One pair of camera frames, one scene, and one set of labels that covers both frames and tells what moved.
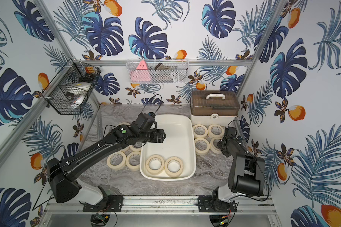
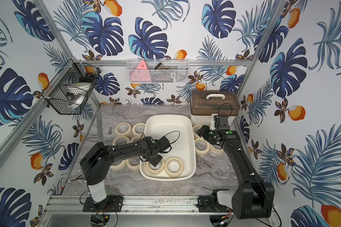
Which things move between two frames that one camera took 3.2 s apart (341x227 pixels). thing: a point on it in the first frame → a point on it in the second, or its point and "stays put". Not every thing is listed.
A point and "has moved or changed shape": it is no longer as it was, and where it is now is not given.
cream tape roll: x=212 y=148 stays put
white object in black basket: x=76 y=91 stays put
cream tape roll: x=201 y=146 → x=118 y=165
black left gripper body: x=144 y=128 → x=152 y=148
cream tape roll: x=200 y=131 stays put
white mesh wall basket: x=157 y=71 stays put
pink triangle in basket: x=141 y=74 stays put
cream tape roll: x=154 y=164 stays put
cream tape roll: x=211 y=135 has moved or changed shape
